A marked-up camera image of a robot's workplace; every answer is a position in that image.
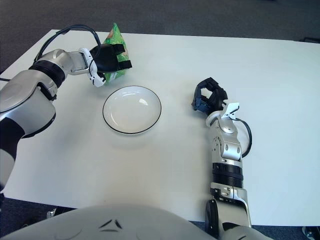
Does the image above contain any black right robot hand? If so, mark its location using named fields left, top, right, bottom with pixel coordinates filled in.
left=191, top=77, right=229, bottom=116

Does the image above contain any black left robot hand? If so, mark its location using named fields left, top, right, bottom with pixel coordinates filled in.
left=89, top=42, right=133, bottom=75

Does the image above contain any green snack bag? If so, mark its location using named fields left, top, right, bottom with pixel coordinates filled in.
left=101, top=22, right=131, bottom=85

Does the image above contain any white plate with black rim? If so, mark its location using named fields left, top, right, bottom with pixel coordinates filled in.
left=102, top=85, right=162, bottom=136

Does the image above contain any grey robot torso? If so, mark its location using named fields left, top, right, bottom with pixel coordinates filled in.
left=0, top=204, right=216, bottom=240

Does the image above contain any grey caster wheel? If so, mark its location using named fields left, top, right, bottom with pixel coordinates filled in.
left=302, top=226, right=320, bottom=238

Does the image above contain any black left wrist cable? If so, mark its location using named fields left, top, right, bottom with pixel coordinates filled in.
left=33, top=24, right=102, bottom=62

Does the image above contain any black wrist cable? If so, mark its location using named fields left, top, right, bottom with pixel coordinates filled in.
left=234, top=117, right=252, bottom=158
left=33, top=24, right=102, bottom=62

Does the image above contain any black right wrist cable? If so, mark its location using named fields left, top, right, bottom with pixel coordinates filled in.
left=234, top=117, right=252, bottom=158

